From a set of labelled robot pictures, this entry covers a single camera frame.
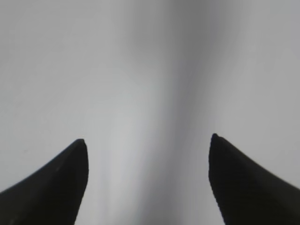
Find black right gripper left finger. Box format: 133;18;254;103
0;139;89;225

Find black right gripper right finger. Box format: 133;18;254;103
209;134;300;225

